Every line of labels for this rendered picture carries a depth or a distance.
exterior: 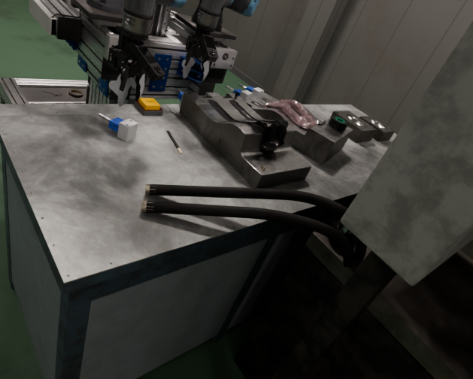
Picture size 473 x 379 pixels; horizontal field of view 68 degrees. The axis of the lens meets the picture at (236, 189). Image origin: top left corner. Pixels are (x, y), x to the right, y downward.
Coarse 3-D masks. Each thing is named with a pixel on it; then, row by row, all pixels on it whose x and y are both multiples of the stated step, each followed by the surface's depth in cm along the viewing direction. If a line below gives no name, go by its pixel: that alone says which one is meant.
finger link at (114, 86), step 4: (116, 80) 102; (120, 80) 101; (128, 80) 100; (112, 84) 102; (116, 84) 102; (128, 84) 101; (112, 88) 103; (116, 88) 102; (128, 88) 102; (116, 92) 102; (120, 92) 101; (124, 92) 101; (120, 96) 102; (124, 96) 102; (120, 100) 103; (124, 100) 103; (120, 104) 104
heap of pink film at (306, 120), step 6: (270, 102) 158; (276, 102) 157; (282, 102) 162; (288, 102) 161; (294, 102) 159; (282, 108) 152; (288, 108) 151; (300, 108) 160; (288, 114) 151; (294, 114) 153; (300, 114) 159; (306, 114) 158; (294, 120) 151; (300, 120) 152; (306, 120) 153; (312, 120) 156; (318, 120) 156; (306, 126) 151; (312, 126) 153
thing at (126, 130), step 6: (102, 114) 114; (108, 120) 114; (114, 120) 112; (120, 120) 113; (126, 120) 112; (132, 120) 113; (108, 126) 113; (114, 126) 112; (120, 126) 110; (126, 126) 109; (132, 126) 111; (120, 132) 111; (126, 132) 110; (132, 132) 113; (120, 138) 112; (126, 138) 111; (132, 138) 115
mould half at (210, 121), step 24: (192, 96) 135; (216, 96) 143; (192, 120) 135; (216, 120) 126; (240, 120) 132; (216, 144) 126; (240, 144) 117; (288, 144) 132; (240, 168) 119; (288, 168) 121
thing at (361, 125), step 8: (336, 112) 186; (344, 112) 190; (352, 120) 189; (360, 120) 188; (352, 128) 179; (360, 128) 178; (368, 128) 182; (352, 136) 180; (360, 136) 178; (368, 136) 184
